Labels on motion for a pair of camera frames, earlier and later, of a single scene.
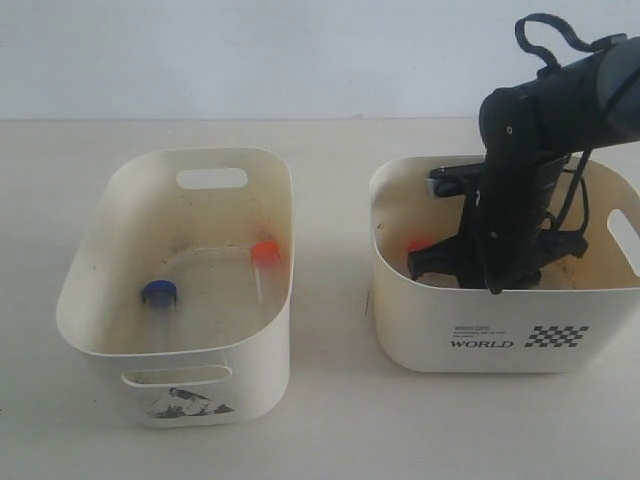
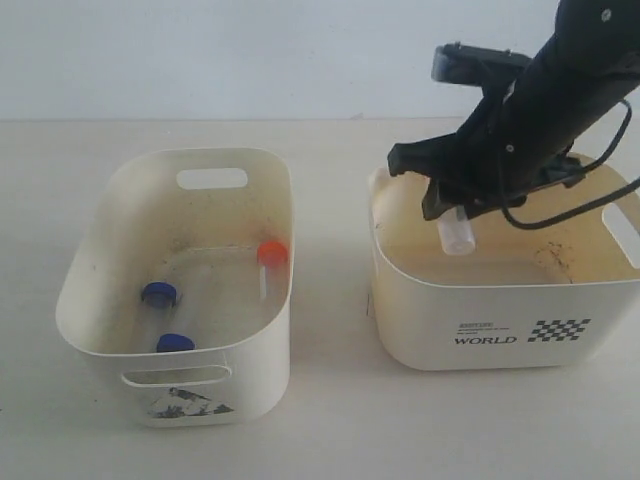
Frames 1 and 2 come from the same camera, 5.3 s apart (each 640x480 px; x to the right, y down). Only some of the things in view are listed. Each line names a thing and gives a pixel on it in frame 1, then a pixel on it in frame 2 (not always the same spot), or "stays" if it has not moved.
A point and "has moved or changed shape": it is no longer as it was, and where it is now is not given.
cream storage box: x=577 y=312 stays
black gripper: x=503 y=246 → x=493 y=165
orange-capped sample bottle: x=417 y=243 has moved or changed shape
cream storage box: x=181 y=288 stays
